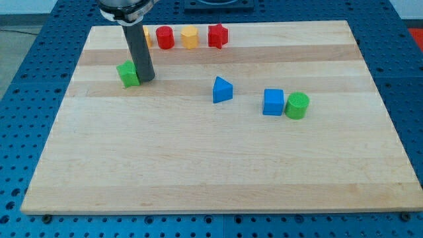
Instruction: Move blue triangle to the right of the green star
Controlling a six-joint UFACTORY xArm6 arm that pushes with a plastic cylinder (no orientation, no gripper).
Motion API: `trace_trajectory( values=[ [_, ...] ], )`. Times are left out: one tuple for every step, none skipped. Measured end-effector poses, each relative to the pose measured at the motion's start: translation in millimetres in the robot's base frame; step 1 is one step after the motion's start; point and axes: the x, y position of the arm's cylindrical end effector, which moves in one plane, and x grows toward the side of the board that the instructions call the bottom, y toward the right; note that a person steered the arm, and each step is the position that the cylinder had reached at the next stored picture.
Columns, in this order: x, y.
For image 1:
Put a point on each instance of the blue cube block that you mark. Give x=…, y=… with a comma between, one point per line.
x=273, y=102

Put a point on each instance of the green cylinder block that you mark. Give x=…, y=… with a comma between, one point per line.
x=297, y=104

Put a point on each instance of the green star block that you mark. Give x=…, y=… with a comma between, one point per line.
x=127, y=74

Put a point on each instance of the red star block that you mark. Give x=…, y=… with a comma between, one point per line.
x=218, y=36

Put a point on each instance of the blue triangle block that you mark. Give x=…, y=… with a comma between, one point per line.
x=222, y=90

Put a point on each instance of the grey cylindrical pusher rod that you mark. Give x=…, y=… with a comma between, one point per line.
x=137, y=44

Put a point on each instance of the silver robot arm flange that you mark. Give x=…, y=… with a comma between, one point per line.
x=125, y=12

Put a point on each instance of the light wooden board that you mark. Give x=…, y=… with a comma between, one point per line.
x=164, y=147

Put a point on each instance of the red cylinder block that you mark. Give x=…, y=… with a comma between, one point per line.
x=165, y=37

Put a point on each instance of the yellow block behind rod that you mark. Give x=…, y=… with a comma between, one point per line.
x=147, y=37

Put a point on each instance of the yellow hexagon block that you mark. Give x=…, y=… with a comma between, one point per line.
x=189, y=37

